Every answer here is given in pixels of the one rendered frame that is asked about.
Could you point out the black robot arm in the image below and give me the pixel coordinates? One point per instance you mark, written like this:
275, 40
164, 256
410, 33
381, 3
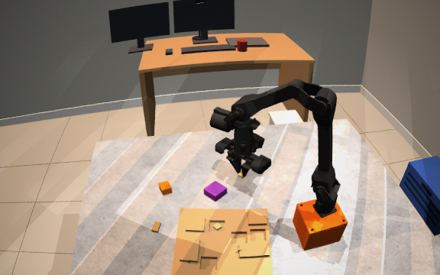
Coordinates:
325, 185

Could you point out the purple cube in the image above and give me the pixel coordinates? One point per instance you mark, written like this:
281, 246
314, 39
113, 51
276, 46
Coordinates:
215, 191

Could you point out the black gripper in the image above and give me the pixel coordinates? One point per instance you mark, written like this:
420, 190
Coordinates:
238, 150

